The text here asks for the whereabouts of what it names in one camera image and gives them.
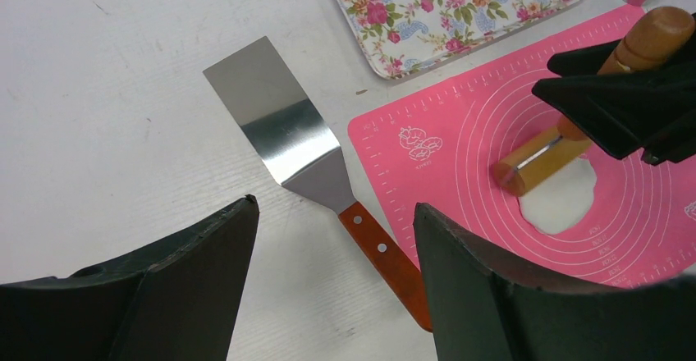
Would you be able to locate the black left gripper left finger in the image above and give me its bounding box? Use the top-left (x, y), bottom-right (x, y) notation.
top-left (1, 195), bottom-right (259, 360)

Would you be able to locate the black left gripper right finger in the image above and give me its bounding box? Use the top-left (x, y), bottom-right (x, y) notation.
top-left (414, 203), bottom-right (695, 360)

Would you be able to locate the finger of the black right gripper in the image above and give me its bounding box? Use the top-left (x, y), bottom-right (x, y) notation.
top-left (532, 59), bottom-right (695, 161)
top-left (546, 13), bottom-right (696, 77)

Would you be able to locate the wooden rolling pin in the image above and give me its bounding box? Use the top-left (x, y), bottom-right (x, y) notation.
top-left (490, 7), bottom-right (689, 196)

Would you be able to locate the white dough lump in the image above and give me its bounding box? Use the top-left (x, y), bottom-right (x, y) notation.
top-left (519, 158), bottom-right (598, 235)

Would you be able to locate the pink silicone baking mat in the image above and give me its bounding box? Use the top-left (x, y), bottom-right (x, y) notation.
top-left (348, 6), bottom-right (695, 287)

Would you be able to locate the floral rectangular tray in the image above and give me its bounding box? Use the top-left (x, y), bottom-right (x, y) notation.
top-left (337, 0), bottom-right (582, 80)

